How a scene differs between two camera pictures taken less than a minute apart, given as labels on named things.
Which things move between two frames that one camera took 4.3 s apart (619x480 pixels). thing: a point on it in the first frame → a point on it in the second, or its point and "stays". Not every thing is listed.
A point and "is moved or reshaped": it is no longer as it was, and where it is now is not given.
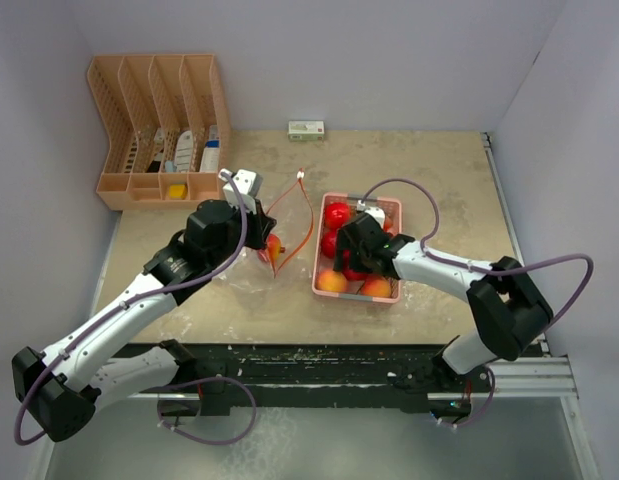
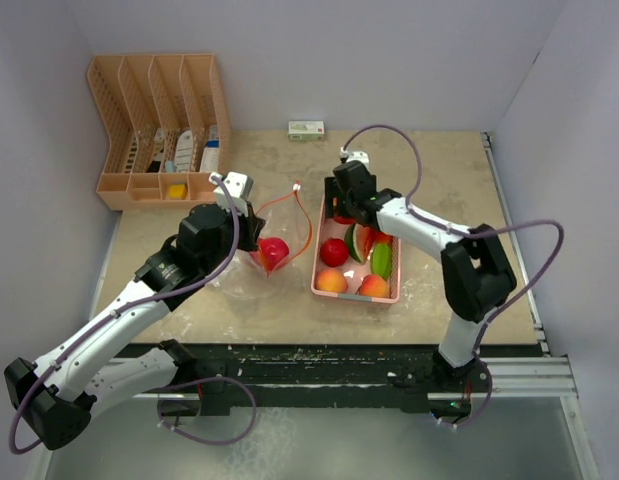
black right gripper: (344, 243) → (332, 192)
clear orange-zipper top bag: (293, 222) is moved or reshaped
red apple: (351, 274) → (273, 251)
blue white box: (210, 159) stays
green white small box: (306, 130) stays
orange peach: (332, 281) stays
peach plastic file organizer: (167, 123) stays
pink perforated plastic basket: (352, 259) stays
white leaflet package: (184, 152) stays
